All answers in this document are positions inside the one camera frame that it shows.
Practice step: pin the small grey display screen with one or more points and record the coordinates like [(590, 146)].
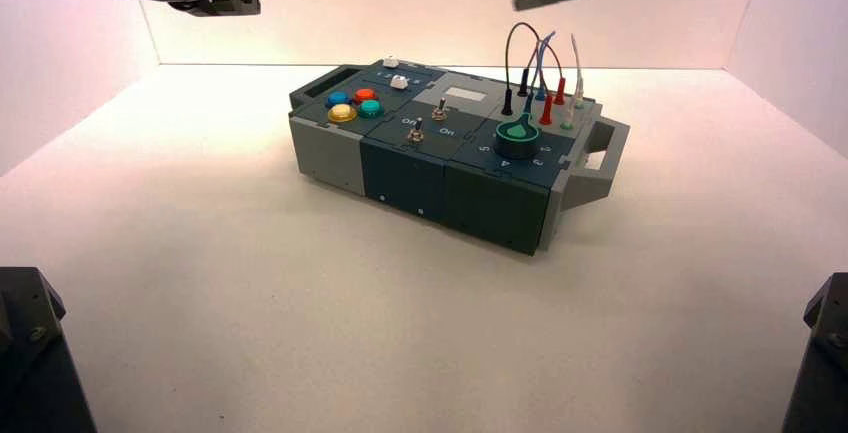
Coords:
[(464, 93)]

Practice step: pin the green rotary dial knob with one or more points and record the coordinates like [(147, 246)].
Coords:
[(517, 142)]

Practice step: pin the blue round push button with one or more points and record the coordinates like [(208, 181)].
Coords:
[(338, 99)]

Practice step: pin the yellow round push button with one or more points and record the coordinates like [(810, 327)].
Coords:
[(342, 112)]

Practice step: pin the white slider knob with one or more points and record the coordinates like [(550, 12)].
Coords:
[(391, 62), (399, 82)]

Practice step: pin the orange round push button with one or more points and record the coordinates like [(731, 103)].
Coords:
[(365, 95)]

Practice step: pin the teal round push button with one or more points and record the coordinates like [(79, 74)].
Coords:
[(370, 108)]

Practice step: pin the grey and teal control box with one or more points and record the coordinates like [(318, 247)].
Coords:
[(411, 178)]

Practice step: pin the metal toggle switch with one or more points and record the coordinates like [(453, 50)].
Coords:
[(416, 132), (439, 110)]

